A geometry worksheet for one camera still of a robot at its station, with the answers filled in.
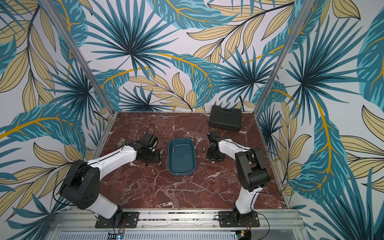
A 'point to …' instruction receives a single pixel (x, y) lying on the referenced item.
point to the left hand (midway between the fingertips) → (157, 160)
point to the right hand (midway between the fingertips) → (213, 158)
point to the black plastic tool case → (224, 118)
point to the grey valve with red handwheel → (121, 143)
